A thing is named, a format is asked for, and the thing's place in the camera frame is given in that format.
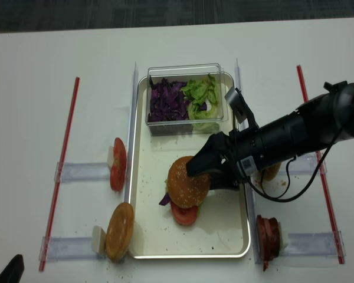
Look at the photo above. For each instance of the green lettuce in box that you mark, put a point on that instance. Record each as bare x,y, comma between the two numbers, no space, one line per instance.
201,99

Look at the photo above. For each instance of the white pusher block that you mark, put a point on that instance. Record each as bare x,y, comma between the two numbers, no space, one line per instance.
110,157
284,237
98,241

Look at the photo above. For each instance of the sesame bun with bare patch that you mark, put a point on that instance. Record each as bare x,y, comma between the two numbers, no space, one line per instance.
271,172

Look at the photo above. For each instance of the left rear clear track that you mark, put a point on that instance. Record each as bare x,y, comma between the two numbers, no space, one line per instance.
81,172

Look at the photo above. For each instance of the purple cabbage leaves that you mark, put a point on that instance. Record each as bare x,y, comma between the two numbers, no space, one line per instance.
166,108

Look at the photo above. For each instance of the tomato slices on left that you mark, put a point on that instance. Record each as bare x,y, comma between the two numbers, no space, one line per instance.
118,168

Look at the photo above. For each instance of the left front clear track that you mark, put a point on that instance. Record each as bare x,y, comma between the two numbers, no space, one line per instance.
68,249

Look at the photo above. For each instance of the left clear long rail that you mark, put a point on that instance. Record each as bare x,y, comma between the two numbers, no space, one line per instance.
131,135

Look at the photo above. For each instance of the left rear white pusher block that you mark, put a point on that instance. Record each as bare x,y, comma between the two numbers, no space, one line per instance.
110,157

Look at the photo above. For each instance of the sesame bun top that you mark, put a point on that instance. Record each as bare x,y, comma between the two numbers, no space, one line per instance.
183,190

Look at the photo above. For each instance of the metal tray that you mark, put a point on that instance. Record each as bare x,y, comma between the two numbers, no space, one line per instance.
221,230

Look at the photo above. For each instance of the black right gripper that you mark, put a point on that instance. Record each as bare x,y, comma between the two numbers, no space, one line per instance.
254,150

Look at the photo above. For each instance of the clear plastic salad box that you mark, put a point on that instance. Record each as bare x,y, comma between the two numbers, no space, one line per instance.
185,73

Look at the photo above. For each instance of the meat slices on right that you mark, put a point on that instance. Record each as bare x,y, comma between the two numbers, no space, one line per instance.
269,239

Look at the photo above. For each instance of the purple leaf on tray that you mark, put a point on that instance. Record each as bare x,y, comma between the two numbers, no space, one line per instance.
165,200

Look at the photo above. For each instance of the plain bun on left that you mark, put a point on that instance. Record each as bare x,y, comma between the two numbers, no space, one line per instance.
120,231

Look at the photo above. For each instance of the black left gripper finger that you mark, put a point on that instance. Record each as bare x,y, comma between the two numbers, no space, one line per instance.
13,272

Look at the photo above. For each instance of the left red rail strip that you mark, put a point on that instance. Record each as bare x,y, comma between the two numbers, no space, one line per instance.
45,243

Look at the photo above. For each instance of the right front clear track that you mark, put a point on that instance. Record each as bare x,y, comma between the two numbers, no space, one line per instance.
325,244

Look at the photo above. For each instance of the left front white pusher block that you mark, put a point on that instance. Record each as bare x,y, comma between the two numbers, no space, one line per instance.
98,241

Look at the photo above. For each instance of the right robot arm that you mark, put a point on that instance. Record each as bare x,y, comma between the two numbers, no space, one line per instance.
313,126

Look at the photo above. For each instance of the right front white pusher block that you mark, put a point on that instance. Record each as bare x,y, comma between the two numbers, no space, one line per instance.
284,237

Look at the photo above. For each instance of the tomato slice on tray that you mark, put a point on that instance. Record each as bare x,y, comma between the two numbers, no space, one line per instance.
185,217

